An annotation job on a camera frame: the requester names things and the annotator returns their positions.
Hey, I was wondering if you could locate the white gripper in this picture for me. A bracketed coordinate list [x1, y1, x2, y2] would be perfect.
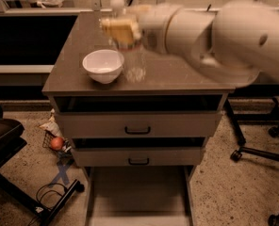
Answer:
[100, 4, 181, 54]

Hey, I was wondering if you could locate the clear plastic water bottle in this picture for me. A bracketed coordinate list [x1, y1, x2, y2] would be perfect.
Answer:
[109, 0, 147, 84]

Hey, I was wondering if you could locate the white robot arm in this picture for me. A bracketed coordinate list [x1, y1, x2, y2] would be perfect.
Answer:
[100, 0, 279, 88]

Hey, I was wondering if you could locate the top grey drawer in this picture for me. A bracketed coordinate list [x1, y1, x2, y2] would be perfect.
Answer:
[56, 95, 222, 138]

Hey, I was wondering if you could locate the grey drawer cabinet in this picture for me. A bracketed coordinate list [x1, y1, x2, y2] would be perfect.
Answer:
[43, 12, 232, 226]

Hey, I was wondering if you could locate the middle grey drawer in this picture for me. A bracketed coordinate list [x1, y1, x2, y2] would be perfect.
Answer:
[72, 137, 205, 167]

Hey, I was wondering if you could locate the bottom open grey drawer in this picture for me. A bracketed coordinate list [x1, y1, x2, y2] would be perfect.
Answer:
[85, 166, 195, 226]

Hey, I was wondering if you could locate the white ceramic bowl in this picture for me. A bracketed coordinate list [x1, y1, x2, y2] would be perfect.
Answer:
[82, 49, 124, 84]

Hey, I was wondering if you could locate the snack bag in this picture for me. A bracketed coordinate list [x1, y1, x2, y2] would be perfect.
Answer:
[40, 109, 62, 137]

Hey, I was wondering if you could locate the red apple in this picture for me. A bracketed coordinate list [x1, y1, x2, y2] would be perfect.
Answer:
[50, 137, 64, 151]

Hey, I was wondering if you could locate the black chair left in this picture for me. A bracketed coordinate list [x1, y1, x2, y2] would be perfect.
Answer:
[0, 105, 85, 226]

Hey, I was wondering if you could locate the black wire basket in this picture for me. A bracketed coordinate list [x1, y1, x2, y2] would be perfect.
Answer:
[42, 132, 72, 158]

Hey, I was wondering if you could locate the black cable on floor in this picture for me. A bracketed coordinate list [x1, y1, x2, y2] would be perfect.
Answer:
[26, 182, 70, 226]

